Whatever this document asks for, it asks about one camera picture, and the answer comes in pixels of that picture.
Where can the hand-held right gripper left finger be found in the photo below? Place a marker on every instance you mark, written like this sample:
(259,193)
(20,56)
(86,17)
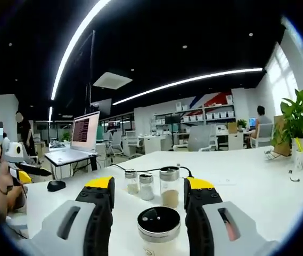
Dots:
(60,240)

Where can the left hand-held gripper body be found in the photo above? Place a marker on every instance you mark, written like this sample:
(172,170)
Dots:
(12,152)

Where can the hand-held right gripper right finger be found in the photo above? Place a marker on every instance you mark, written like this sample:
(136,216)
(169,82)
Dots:
(215,240)

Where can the large seasoning bottle white powder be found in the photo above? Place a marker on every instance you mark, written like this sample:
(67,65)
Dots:
(158,232)

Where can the large seasoning bottle brown powder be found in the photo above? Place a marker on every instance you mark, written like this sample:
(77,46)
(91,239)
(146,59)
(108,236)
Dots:
(170,197)

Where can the small seasoning bottle white powder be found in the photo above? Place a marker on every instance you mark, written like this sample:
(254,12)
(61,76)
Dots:
(146,190)

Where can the small seasoning bottle beige powder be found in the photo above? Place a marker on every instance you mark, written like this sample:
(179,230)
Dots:
(131,186)

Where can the person's left hand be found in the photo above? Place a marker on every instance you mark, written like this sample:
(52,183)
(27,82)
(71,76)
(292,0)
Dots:
(16,198)

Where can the black computer mouse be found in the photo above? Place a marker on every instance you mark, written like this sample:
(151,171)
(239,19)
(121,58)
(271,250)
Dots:
(56,185)

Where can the small green potted plant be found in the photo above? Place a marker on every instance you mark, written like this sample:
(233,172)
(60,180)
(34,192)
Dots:
(66,136)
(241,124)

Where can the short ceiling light strip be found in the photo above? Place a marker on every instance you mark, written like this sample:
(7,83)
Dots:
(50,114)

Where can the open white laptop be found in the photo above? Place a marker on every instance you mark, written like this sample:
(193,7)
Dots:
(84,130)

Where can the white office chair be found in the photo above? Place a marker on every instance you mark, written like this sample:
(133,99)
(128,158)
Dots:
(132,138)
(116,141)

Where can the small hanging screen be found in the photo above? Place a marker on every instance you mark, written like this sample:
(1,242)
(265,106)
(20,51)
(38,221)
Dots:
(102,105)

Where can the small black object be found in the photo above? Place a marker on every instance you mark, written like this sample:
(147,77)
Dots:
(295,179)

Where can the grey office chair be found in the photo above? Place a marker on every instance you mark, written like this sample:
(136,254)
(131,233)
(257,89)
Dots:
(200,138)

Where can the cardboard box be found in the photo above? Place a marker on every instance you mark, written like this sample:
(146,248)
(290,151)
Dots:
(232,128)

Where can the white paper cup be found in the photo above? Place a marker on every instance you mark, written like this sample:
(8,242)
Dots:
(300,161)

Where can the light office chair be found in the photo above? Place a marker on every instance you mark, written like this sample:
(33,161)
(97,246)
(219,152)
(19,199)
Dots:
(264,133)

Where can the ceiling air vent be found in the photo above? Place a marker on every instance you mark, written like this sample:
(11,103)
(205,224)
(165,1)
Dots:
(112,80)

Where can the brown paper bag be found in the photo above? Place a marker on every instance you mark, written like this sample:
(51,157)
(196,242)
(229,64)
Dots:
(283,138)

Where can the long ceiling light strip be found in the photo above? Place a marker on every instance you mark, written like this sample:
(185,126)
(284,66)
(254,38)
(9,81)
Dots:
(193,79)
(75,45)

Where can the lit computer screen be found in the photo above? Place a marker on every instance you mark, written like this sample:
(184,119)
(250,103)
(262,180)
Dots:
(253,122)

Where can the row of white storage boxes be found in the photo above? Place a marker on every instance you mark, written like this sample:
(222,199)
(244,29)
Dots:
(215,115)

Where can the white storage shelf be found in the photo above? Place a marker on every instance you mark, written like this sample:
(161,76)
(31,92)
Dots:
(203,114)

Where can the black monitor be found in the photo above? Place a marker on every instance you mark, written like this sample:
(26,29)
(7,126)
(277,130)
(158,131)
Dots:
(172,119)

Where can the yellow item in cup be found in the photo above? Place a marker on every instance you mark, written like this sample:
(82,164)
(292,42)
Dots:
(300,144)

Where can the green leafy plant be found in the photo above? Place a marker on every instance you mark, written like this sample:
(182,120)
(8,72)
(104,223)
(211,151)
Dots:
(300,114)

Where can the window with white blinds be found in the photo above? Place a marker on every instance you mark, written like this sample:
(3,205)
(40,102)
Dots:
(281,80)

